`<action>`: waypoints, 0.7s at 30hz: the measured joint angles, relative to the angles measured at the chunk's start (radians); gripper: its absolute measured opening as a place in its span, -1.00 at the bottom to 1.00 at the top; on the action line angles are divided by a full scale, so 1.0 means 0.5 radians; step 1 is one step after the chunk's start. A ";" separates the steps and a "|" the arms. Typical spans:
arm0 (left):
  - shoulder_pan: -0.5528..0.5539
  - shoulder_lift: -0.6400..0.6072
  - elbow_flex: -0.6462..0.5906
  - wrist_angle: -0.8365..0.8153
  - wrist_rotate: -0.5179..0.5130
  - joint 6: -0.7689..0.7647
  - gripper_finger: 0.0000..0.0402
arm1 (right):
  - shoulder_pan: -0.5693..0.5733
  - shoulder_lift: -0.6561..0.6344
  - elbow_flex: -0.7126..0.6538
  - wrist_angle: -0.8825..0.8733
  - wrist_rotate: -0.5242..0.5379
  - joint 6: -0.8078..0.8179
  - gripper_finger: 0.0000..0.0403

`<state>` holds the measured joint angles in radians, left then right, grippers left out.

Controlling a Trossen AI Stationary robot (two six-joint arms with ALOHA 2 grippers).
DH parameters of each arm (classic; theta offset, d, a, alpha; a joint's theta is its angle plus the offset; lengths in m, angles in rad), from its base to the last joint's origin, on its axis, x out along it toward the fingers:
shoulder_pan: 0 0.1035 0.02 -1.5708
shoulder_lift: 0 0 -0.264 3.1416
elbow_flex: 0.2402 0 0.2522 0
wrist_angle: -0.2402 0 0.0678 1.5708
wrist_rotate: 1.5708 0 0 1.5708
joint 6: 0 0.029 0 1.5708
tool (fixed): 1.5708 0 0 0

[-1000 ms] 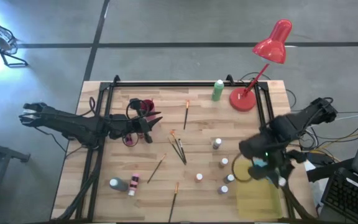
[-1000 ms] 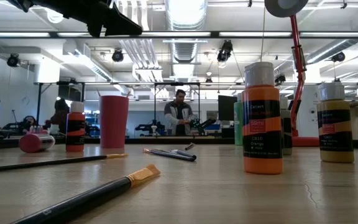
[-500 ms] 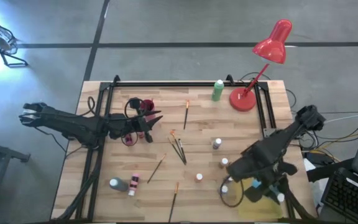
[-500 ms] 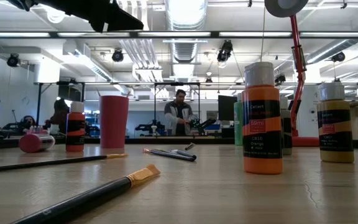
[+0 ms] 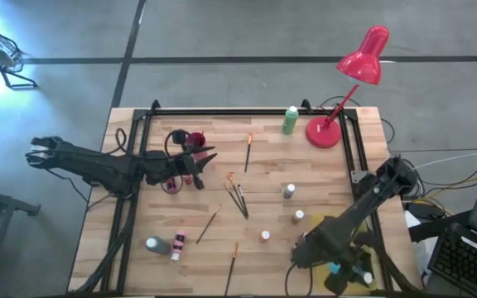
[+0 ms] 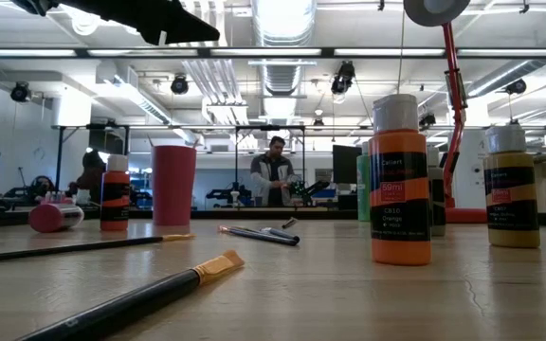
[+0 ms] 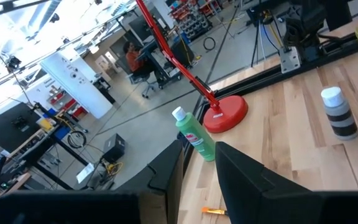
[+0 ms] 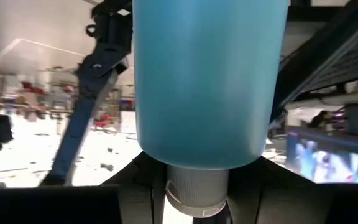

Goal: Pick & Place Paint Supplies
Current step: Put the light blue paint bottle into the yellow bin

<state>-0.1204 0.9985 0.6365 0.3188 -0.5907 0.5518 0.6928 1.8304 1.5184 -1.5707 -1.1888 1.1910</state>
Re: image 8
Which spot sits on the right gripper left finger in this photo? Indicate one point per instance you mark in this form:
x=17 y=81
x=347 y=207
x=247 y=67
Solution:
x=73 y=205

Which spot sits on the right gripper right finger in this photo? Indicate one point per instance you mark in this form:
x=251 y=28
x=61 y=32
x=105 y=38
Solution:
x=291 y=202

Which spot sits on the large teal bottle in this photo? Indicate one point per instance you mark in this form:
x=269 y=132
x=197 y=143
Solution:
x=210 y=77

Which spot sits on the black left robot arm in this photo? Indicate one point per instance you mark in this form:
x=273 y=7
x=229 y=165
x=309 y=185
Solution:
x=82 y=109

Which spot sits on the operator computer monitor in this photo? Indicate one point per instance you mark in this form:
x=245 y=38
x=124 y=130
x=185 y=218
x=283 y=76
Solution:
x=331 y=165

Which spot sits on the person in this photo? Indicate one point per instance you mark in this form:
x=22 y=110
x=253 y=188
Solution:
x=319 y=119

